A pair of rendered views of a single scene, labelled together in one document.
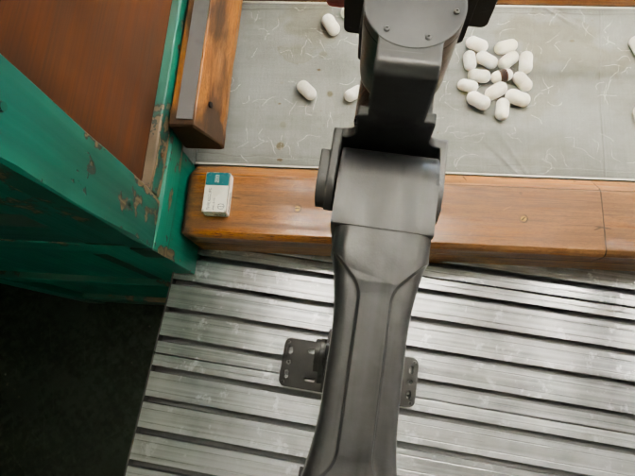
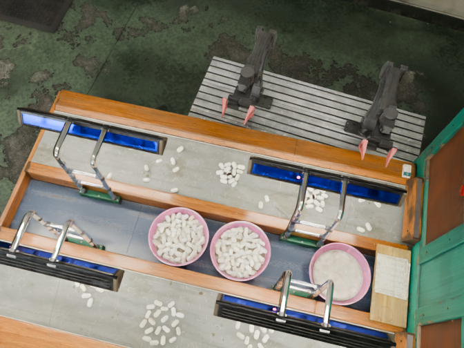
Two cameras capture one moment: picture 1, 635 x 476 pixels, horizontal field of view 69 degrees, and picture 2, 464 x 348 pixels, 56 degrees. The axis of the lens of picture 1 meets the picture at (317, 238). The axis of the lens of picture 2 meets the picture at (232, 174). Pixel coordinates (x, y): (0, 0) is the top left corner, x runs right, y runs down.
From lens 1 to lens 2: 184 cm
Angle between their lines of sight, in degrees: 39
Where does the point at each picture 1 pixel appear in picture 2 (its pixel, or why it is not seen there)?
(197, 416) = (407, 127)
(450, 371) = (335, 127)
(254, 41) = (395, 228)
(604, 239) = (297, 141)
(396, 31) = (393, 110)
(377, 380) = (391, 83)
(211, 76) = (412, 194)
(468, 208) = (332, 156)
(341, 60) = (364, 214)
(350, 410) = (395, 80)
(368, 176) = not seen: hidden behind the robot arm
